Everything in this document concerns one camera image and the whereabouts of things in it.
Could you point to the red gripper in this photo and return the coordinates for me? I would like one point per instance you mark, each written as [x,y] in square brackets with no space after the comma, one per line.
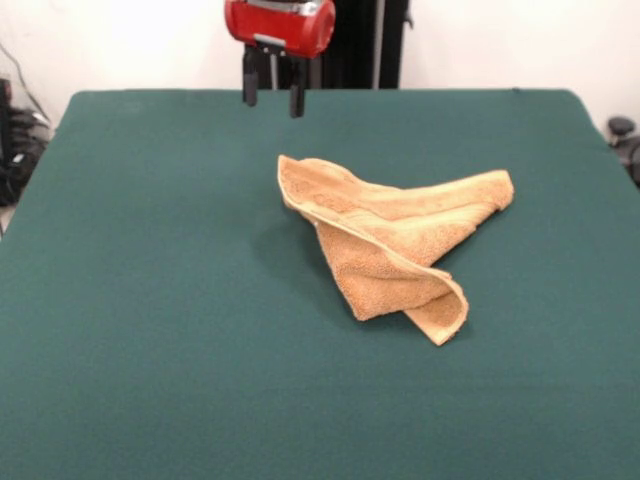
[280,27]

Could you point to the tan terry towel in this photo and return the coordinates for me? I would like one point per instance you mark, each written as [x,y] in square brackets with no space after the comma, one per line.
[390,240]

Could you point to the dark green table cloth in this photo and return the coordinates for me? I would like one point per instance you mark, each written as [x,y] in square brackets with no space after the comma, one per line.
[150,300]

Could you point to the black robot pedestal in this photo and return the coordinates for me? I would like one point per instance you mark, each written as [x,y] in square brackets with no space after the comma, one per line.
[360,45]

